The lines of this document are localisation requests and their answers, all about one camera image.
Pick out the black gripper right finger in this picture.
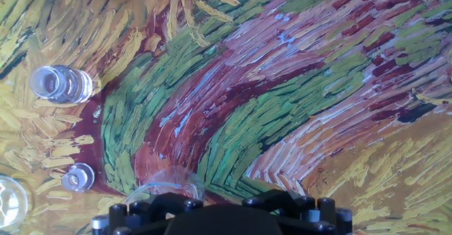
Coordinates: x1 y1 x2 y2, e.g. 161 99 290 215
242 188 353 235

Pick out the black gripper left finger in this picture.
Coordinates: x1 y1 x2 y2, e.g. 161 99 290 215
90 191 204 235

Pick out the glass beaker holding droppers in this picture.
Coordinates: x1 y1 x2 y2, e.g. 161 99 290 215
123 166 206 207

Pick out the clear glass bottle stopper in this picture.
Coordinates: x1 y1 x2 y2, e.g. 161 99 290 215
61 162 95 193

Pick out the empty clear glass beaker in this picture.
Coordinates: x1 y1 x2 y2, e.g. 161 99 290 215
0 174 28 234

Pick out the Van Gogh print tablecloth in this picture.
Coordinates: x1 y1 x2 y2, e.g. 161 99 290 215
0 0 452 235

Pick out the small clear glass bottle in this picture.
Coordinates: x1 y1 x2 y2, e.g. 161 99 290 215
29 64 94 105

